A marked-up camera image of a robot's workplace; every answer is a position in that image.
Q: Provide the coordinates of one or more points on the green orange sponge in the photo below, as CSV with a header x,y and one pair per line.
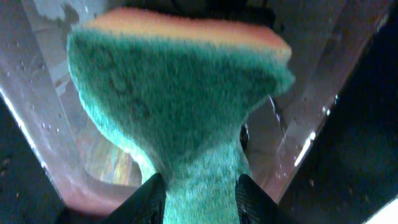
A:
x,y
174,92

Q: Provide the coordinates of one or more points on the rectangular black tray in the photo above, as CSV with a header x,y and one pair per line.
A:
x,y
313,149

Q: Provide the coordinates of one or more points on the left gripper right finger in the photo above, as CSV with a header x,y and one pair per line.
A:
x,y
254,206

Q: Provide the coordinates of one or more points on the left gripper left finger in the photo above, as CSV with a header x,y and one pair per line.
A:
x,y
145,206

